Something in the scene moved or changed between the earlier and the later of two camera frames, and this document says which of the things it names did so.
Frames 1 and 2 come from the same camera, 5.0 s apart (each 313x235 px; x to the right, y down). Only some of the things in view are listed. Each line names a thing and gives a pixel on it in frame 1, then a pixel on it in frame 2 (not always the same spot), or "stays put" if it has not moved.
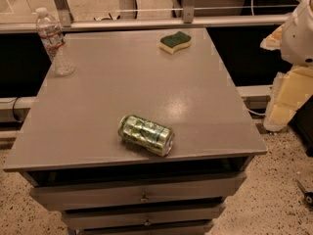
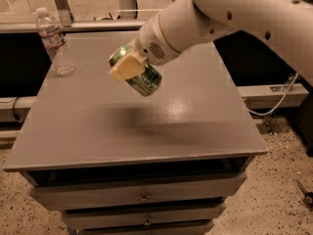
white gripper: [298, 38] to [151, 42]
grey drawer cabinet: [75, 162] stays put
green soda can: [151, 136] to [148, 82]
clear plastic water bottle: [51, 34] stays put
